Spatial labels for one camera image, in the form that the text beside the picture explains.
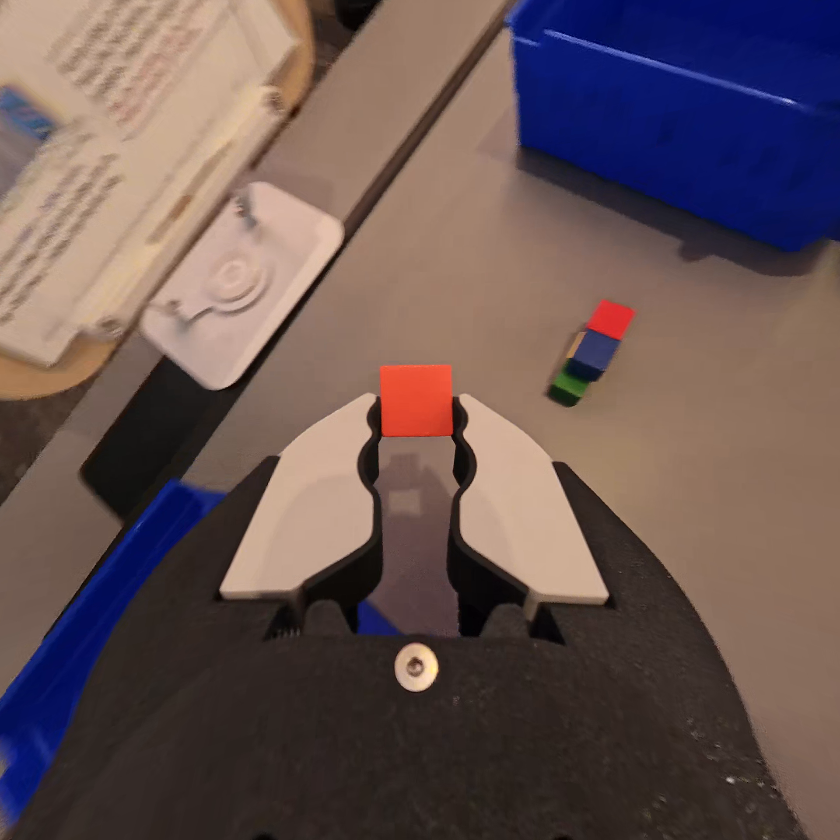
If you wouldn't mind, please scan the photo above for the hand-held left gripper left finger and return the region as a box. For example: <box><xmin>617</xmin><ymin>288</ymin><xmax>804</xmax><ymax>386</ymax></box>
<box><xmin>218</xmin><ymin>392</ymin><xmax>384</xmax><ymax>611</ymax></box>

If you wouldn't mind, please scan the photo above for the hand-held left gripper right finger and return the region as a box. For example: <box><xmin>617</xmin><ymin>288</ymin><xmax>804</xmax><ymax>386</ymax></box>
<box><xmin>448</xmin><ymin>392</ymin><xmax>611</xmax><ymax>618</ymax></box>

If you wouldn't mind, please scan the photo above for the green cube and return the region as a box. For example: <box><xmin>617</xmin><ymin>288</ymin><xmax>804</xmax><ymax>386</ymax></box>
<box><xmin>546</xmin><ymin>371</ymin><xmax>589</xmax><ymax>408</ymax></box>

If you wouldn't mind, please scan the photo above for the orange cube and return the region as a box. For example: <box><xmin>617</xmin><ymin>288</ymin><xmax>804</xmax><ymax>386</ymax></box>
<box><xmin>379</xmin><ymin>364</ymin><xmax>455</xmax><ymax>438</ymax></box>

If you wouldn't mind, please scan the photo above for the blue cube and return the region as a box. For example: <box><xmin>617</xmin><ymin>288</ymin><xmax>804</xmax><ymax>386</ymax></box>
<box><xmin>566</xmin><ymin>328</ymin><xmax>621</xmax><ymax>382</ymax></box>

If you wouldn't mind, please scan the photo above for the red cube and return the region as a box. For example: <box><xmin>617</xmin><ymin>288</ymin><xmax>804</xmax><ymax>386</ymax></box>
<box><xmin>586</xmin><ymin>300</ymin><xmax>637</xmax><ymax>342</ymax></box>

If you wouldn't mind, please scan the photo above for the blue plastic bin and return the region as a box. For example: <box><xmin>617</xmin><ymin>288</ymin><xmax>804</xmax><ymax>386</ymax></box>
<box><xmin>0</xmin><ymin>478</ymin><xmax>228</xmax><ymax>818</ymax></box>
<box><xmin>507</xmin><ymin>0</ymin><xmax>840</xmax><ymax>255</ymax></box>

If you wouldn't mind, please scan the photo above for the black rectangular table panel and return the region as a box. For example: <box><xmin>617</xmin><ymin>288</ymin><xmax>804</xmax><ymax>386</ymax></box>
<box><xmin>79</xmin><ymin>357</ymin><xmax>225</xmax><ymax>521</ymax></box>

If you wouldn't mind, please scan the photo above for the wooden instruction board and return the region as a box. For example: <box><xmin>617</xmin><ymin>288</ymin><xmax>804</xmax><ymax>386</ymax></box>
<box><xmin>0</xmin><ymin>0</ymin><xmax>317</xmax><ymax>403</ymax></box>

